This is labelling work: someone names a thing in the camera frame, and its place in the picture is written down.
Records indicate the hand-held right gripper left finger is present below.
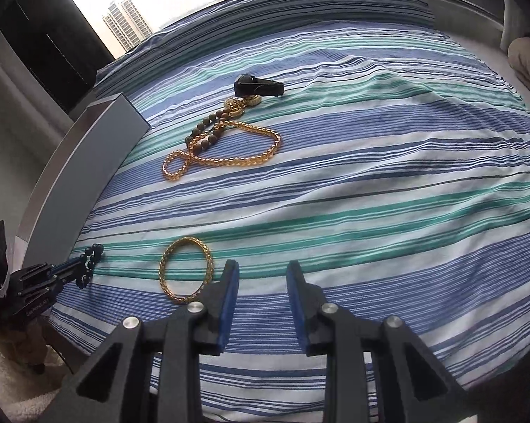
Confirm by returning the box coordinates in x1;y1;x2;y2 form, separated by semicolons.
49;259;240;423

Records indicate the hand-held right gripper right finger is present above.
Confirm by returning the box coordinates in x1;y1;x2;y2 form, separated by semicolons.
286;259;473;423

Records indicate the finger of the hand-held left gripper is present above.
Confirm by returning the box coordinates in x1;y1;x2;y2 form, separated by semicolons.
44;258;90;275
51;268;92;289

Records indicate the black bead bracelet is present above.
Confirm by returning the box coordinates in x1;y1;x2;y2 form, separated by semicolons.
76;244;104;288

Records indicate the gold mesh bangle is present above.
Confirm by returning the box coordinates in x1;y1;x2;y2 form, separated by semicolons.
159;237;215;305

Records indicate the white wooden drawer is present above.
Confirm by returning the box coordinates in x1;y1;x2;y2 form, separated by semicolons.
16;92;151;269

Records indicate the person's left hand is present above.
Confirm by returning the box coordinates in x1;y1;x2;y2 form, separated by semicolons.
2;316;50;368

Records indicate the white fluffy cloth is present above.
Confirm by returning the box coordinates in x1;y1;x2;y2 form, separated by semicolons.
0;339;78;423

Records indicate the blue green striped bed sheet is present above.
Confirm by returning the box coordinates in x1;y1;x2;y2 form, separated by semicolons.
49;0;530;415

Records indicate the black hair clip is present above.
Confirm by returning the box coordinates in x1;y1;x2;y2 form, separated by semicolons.
234;75;287;98

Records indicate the narrow beige tower building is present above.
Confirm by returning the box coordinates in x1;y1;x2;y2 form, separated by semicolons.
102;0;154;54

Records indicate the beige folded blanket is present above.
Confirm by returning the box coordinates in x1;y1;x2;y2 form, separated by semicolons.
507;37;530;109

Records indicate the amber bead necklace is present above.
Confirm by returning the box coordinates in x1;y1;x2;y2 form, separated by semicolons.
162;121;283;181

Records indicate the brown green bead bracelet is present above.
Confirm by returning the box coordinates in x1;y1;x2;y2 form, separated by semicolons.
184;108;230;153

